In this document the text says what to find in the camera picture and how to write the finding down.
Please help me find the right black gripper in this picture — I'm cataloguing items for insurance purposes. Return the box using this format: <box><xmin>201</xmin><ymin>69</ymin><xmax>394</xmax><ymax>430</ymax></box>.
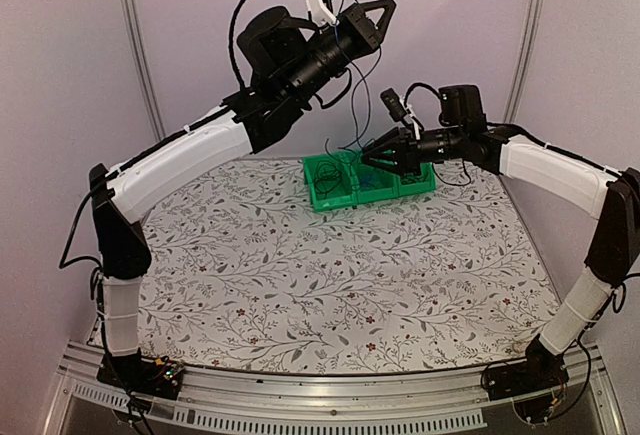
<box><xmin>362</xmin><ymin>123</ymin><xmax>466</xmax><ymax>176</ymax></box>

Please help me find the middle green bin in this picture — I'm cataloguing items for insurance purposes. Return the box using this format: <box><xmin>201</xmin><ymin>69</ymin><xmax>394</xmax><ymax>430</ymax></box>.
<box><xmin>352</xmin><ymin>164</ymin><xmax>398</xmax><ymax>204</ymax></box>

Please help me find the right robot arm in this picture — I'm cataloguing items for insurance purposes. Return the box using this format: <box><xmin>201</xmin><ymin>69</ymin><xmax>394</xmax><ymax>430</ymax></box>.
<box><xmin>362</xmin><ymin>85</ymin><xmax>639</xmax><ymax>399</ymax></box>

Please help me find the floral table mat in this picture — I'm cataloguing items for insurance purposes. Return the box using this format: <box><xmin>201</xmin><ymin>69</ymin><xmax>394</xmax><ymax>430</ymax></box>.
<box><xmin>138</xmin><ymin>159</ymin><xmax>559</xmax><ymax>374</ymax></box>

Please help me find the green bin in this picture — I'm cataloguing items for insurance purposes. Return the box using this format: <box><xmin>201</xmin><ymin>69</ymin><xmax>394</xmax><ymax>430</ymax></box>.
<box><xmin>398</xmin><ymin>163</ymin><xmax>436</xmax><ymax>197</ymax></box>
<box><xmin>302</xmin><ymin>153</ymin><xmax>356</xmax><ymax>213</ymax></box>
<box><xmin>352</xmin><ymin>164</ymin><xmax>398</xmax><ymax>204</ymax></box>

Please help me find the left aluminium post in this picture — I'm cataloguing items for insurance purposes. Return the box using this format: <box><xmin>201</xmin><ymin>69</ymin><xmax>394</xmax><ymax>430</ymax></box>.
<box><xmin>120</xmin><ymin>0</ymin><xmax>166</xmax><ymax>141</ymax></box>

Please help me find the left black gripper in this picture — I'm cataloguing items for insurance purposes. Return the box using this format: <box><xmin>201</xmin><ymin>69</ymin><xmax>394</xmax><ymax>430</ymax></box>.
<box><xmin>287</xmin><ymin>0</ymin><xmax>398</xmax><ymax>104</ymax></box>

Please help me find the aluminium post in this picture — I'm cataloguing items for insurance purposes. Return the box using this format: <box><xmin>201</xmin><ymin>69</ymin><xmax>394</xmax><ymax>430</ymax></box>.
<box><xmin>120</xmin><ymin>0</ymin><xmax>166</xmax><ymax>141</ymax></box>
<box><xmin>503</xmin><ymin>0</ymin><xmax>544</xmax><ymax>123</ymax></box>

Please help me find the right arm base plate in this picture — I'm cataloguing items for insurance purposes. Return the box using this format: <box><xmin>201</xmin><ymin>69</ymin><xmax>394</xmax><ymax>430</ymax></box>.
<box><xmin>480</xmin><ymin>359</ymin><xmax>569</xmax><ymax>401</ymax></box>

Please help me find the left green bin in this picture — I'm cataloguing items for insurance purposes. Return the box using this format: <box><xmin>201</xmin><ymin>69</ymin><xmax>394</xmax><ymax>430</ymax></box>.
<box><xmin>302</xmin><ymin>153</ymin><xmax>356</xmax><ymax>213</ymax></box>

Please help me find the dark blue cable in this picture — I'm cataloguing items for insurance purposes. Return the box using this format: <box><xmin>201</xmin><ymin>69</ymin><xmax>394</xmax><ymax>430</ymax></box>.
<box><xmin>312</xmin><ymin>0</ymin><xmax>386</xmax><ymax>201</ymax></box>

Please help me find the right aluminium post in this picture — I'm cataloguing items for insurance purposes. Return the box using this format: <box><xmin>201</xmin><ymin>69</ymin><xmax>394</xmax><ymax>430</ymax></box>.
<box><xmin>503</xmin><ymin>0</ymin><xmax>544</xmax><ymax>123</ymax></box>

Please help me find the right green bin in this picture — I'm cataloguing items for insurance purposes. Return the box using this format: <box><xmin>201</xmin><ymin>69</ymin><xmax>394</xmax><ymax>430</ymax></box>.
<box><xmin>398</xmin><ymin>163</ymin><xmax>436</xmax><ymax>197</ymax></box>

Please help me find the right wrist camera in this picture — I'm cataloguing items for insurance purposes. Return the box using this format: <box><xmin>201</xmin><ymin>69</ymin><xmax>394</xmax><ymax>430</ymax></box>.
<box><xmin>380</xmin><ymin>88</ymin><xmax>423</xmax><ymax>140</ymax></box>

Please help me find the front aluminium rail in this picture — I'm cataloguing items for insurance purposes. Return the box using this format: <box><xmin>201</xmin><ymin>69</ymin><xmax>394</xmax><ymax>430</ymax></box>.
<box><xmin>43</xmin><ymin>342</ymin><xmax>627</xmax><ymax>434</ymax></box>

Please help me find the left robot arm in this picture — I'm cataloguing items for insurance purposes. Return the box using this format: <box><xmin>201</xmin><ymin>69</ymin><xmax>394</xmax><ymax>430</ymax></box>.
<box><xmin>82</xmin><ymin>0</ymin><xmax>396</xmax><ymax>389</ymax></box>

